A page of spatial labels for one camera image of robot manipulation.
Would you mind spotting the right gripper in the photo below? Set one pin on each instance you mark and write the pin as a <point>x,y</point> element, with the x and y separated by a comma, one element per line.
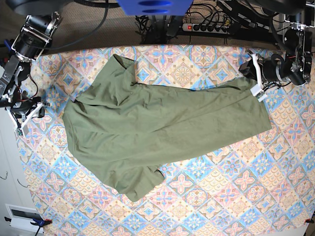
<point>23,109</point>

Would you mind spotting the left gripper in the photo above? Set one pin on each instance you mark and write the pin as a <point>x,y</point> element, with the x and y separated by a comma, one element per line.
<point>272,71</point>

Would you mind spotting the olive green t-shirt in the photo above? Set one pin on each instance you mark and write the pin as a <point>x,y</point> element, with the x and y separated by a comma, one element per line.
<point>123,131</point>

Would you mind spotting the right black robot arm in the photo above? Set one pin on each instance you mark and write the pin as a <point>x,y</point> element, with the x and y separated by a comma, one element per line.
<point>34,38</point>

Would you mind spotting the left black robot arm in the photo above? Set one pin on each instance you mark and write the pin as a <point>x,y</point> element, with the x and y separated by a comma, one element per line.
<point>295,66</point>

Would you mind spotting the white power strip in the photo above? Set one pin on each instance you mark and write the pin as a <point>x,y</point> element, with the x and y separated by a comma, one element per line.
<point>190,27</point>

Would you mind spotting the lower left table clamp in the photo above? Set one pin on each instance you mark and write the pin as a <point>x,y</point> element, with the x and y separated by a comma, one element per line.
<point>40,222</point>

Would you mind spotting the lower right orange clamp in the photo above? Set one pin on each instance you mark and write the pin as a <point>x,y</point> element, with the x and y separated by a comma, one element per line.
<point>309,221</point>

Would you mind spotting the white wall outlet box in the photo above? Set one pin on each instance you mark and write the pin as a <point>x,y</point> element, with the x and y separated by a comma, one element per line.
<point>23,212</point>

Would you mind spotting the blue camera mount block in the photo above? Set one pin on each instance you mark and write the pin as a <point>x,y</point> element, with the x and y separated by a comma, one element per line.
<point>155,7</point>

